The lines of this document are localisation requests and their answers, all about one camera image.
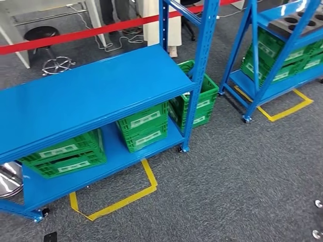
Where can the person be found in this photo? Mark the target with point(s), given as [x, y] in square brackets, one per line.
[173, 26]
[113, 13]

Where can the blue metal shelf rack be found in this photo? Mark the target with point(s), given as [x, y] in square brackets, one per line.
[88, 90]
[254, 50]

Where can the chrome stanchion post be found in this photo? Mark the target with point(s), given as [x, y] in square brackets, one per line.
[8, 180]

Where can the yellow floor tape square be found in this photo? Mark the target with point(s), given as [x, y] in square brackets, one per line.
[149, 173]

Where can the red barrier belt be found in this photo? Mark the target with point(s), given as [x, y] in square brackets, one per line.
[75, 33]

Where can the black chair base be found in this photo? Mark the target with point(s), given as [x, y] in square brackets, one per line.
[189, 28]

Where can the white desk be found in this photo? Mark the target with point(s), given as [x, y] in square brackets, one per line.
[94, 20]

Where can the grey tray with round holes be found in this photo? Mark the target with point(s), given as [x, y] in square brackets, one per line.
[293, 23]

